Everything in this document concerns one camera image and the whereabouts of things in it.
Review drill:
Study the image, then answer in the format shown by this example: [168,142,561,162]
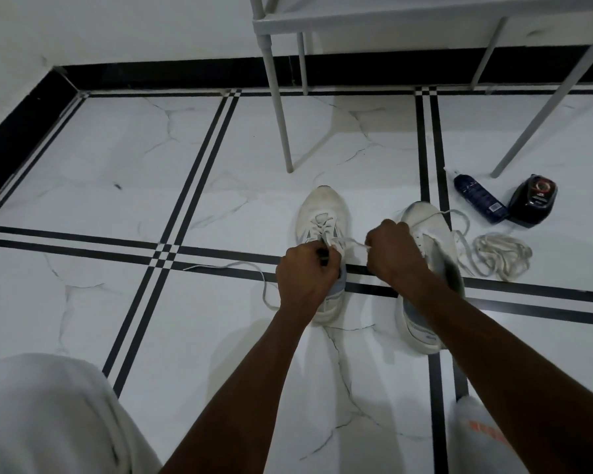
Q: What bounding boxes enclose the white sock with orange print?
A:
[453,395,530,474]

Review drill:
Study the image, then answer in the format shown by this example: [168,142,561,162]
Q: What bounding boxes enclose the white shoelace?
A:
[410,209,534,283]
[183,211,372,311]

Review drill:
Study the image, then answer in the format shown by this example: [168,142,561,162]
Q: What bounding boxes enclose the white shorts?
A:
[0,352,164,474]

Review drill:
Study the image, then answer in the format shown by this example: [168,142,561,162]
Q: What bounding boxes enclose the grey metal shelf rack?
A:
[248,0,593,179]

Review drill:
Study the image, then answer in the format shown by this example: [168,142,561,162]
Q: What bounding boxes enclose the black shoe polish container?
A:
[507,174,559,228]

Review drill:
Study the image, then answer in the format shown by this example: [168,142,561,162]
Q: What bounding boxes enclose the person's right forearm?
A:
[407,276,593,474]

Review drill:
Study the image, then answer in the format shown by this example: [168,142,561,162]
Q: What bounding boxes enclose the dark blue spray bottle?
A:
[444,168,509,224]

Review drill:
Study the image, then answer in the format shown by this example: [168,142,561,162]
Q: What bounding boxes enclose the person's right hand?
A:
[364,219,434,296]

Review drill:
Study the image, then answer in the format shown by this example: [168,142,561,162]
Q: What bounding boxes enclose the person's left forearm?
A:
[160,310,317,474]

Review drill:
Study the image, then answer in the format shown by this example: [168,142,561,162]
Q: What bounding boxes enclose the person's left hand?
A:
[275,241,343,321]

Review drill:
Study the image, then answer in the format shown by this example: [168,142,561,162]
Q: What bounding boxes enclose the white sneaker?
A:
[394,201,466,356]
[295,186,351,325]

